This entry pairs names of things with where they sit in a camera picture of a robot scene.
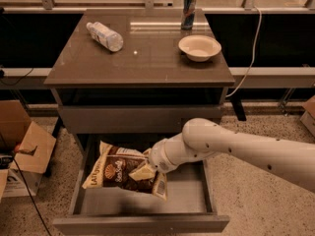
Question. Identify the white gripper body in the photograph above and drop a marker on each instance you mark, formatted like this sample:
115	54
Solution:
159	160

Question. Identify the brown chip bag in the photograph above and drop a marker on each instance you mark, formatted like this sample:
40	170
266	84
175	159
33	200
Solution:
112	169

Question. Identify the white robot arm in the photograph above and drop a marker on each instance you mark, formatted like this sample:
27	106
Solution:
202	138

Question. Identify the open grey middle drawer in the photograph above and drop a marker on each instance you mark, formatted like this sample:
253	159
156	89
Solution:
189	207

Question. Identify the grey drawer cabinet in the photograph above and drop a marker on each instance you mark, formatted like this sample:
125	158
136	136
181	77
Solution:
149	70

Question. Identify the closed grey top drawer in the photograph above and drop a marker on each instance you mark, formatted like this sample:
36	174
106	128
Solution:
131	119

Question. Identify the clear plastic water bottle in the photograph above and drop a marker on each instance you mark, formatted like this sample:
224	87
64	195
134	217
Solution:
107	37

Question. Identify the white paper bowl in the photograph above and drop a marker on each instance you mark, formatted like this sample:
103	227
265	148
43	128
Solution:
199	48

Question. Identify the open cardboard box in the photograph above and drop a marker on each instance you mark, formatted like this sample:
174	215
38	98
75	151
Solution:
32	147

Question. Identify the cardboard box at right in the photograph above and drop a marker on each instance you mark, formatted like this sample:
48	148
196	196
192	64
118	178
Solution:
308	117

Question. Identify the blue energy drink can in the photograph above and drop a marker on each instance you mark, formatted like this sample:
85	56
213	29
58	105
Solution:
188	14

